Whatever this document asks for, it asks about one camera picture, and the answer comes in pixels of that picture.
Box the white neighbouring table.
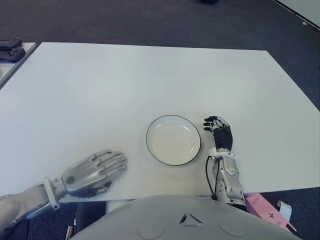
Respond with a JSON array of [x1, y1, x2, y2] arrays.
[[272, 0, 320, 26]]

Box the grey white robot torso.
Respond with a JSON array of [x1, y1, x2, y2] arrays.
[[72, 194, 298, 240]]

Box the black game controller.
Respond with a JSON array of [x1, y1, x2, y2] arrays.
[[0, 37, 23, 50], [0, 47, 26, 63]]

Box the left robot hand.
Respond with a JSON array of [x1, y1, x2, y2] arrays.
[[60, 149, 129, 200]]

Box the grey side table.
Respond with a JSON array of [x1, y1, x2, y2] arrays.
[[0, 41, 38, 89]]

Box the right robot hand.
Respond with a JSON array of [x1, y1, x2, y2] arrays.
[[202, 115, 234, 152]]

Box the white plate black rim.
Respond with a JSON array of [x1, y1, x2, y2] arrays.
[[145, 114, 202, 166]]

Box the pink cardboard box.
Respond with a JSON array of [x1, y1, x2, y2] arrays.
[[244, 193, 298, 233]]

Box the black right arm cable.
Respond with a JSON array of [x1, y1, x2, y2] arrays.
[[205, 155, 221, 200]]

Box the white paper slip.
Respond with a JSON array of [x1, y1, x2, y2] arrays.
[[276, 200, 292, 222]]

